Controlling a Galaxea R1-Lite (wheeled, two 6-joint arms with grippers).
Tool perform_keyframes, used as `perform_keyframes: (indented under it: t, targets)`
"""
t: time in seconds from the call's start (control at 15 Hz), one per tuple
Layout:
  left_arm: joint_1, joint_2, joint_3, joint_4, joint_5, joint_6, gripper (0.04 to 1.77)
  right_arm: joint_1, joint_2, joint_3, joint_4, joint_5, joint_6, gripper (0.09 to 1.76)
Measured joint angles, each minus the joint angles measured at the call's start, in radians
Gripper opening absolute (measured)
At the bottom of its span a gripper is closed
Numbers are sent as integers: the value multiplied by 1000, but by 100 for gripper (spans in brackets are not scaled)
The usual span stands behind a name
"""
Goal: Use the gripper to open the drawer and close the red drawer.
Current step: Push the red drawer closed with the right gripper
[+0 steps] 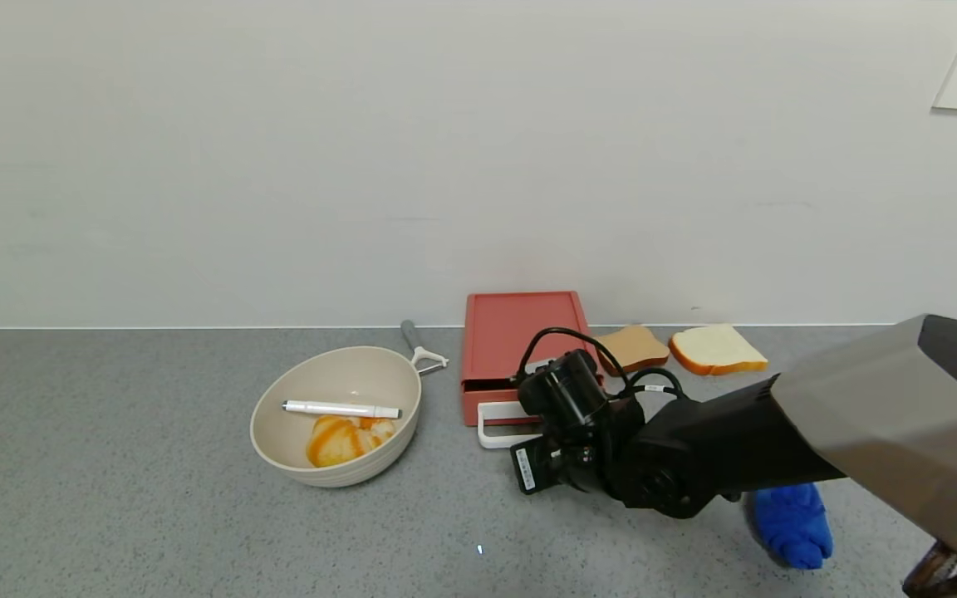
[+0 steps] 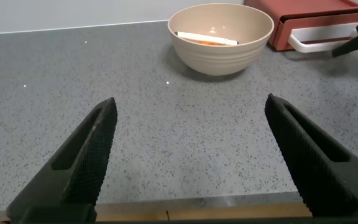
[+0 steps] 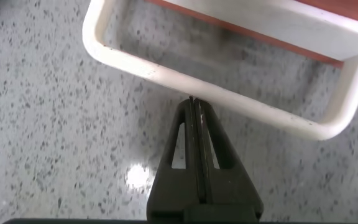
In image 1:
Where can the brown toast slice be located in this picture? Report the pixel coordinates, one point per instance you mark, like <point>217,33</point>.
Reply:
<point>636,349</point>

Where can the red drawer case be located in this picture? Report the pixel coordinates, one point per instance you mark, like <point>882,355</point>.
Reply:
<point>495,332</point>

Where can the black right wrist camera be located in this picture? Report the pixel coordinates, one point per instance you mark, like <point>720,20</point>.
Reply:
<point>532,467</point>

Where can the orange striped croissant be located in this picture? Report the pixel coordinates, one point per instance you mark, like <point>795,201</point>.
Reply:
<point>336,444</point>

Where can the beige ribbed bowl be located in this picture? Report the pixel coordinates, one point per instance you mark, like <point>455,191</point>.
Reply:
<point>337,378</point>

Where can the blue cloth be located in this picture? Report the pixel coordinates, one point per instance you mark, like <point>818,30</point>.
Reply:
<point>790,523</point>

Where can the white bread slice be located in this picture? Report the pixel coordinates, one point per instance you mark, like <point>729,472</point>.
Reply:
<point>715,347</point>

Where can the white marker pen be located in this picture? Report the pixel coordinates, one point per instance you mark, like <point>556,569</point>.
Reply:
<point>337,409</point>

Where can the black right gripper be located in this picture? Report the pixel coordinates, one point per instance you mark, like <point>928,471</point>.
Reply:
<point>527,473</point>

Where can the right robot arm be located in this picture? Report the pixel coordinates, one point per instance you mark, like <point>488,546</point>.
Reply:
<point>861,415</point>

